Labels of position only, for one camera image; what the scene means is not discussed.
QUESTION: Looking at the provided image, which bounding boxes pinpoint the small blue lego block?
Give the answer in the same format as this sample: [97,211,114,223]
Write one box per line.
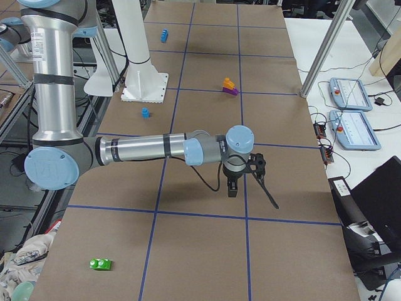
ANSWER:
[142,107,150,119]

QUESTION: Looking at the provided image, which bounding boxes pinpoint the crumpled cloth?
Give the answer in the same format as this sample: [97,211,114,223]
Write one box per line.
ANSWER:
[1,233,56,300]

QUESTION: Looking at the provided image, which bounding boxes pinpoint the near teach pendant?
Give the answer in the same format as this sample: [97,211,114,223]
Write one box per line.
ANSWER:
[328,110,382,151]

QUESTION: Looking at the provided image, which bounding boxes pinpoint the far teach pendant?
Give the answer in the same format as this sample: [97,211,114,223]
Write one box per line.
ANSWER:
[329,78,373,112]

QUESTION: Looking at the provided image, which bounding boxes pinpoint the purple trapezoid block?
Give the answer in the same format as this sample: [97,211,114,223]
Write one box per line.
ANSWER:
[222,87,239,95]

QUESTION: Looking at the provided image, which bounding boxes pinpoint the long blue lego block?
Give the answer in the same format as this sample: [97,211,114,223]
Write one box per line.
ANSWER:
[160,28,169,43]

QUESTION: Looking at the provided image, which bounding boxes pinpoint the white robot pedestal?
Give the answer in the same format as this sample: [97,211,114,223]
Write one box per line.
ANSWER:
[84,1,169,103]

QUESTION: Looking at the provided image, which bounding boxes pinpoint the green lego block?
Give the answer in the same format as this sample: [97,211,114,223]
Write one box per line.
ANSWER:
[89,258,112,271]

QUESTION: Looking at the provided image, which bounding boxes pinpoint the teach pendant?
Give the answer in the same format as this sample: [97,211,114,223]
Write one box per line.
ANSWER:
[328,110,382,151]
[329,78,373,112]

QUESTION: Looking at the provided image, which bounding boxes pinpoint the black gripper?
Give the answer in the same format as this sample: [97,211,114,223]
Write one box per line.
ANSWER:
[223,167,247,198]

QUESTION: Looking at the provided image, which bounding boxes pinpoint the black laptop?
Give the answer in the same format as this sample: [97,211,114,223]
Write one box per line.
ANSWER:
[351,156,400,251]

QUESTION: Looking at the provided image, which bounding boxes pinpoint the orange trapezoid block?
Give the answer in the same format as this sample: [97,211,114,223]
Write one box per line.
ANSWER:
[222,77,235,90]

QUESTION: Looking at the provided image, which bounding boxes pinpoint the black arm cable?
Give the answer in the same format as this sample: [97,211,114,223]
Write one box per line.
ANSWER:
[169,155,279,209]

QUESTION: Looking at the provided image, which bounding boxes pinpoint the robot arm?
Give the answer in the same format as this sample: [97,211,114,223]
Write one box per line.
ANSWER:
[18,1,256,196]

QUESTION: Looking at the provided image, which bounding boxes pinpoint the aluminium frame post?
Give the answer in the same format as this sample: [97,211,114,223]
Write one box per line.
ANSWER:
[299,0,356,98]

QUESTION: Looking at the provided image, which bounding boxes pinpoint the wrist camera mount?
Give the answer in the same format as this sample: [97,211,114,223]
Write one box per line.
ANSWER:
[247,153,266,182]

